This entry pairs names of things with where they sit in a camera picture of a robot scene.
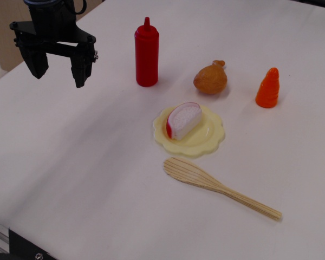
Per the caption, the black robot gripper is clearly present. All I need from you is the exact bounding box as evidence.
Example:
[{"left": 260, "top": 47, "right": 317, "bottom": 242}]
[{"left": 10, "top": 1, "right": 98, "bottom": 88}]

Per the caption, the red and white toy sushi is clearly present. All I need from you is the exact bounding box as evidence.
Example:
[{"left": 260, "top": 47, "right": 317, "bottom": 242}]
[{"left": 166, "top": 102, "right": 202, "bottom": 140}]

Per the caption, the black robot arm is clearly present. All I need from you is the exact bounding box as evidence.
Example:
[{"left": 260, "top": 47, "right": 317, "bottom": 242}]
[{"left": 10, "top": 0, "right": 98, "bottom": 88}]

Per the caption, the pale yellow scalloped plate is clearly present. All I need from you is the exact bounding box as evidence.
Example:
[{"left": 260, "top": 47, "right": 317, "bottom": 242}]
[{"left": 153, "top": 102, "right": 225, "bottom": 157}]

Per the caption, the red squeeze ketchup bottle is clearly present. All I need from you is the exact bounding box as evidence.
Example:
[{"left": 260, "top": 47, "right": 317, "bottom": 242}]
[{"left": 134, "top": 17, "right": 160, "bottom": 87}]

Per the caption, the brown toy chicken drumstick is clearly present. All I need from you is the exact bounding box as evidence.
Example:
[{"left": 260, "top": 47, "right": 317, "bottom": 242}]
[{"left": 193, "top": 60, "right": 228, "bottom": 95}]

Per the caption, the wooden spatula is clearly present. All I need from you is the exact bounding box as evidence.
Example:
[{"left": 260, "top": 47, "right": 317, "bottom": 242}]
[{"left": 163, "top": 157, "right": 282, "bottom": 221}]

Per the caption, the orange toy carrot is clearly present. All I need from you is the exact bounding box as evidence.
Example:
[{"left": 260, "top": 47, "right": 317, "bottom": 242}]
[{"left": 255, "top": 68, "right": 280, "bottom": 108}]

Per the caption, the black cable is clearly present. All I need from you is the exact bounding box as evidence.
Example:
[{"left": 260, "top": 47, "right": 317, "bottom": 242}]
[{"left": 67, "top": 0, "right": 88, "bottom": 15}]

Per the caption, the black metal corner bracket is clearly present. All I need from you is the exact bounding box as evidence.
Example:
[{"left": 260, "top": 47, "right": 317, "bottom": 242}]
[{"left": 9, "top": 229, "right": 57, "bottom": 260}]

